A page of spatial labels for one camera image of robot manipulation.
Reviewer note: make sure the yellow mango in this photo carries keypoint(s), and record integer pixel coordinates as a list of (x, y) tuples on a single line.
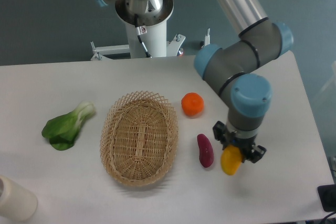
[(231, 160)]

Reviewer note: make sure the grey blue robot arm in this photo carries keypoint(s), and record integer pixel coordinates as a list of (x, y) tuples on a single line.
[(229, 72)]

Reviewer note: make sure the green bok choy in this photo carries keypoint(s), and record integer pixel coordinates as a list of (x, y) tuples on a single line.
[(62, 131)]

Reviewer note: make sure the woven wicker basket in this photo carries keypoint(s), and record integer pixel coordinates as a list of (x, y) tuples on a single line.
[(139, 139)]

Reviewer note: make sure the purple sweet potato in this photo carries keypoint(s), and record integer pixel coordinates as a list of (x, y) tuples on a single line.
[(206, 154)]

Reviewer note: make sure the black device at edge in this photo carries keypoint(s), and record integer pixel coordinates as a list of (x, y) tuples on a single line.
[(327, 197)]

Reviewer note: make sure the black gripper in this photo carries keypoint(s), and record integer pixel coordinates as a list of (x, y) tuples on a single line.
[(243, 139)]

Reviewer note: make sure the cream white cylinder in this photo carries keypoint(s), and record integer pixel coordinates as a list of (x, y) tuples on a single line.
[(17, 202)]

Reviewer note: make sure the orange tangerine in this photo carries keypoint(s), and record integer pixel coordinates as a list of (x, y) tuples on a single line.
[(192, 104)]

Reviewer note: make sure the white bracket with red foot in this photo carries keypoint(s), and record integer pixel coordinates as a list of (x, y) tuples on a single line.
[(207, 39)]

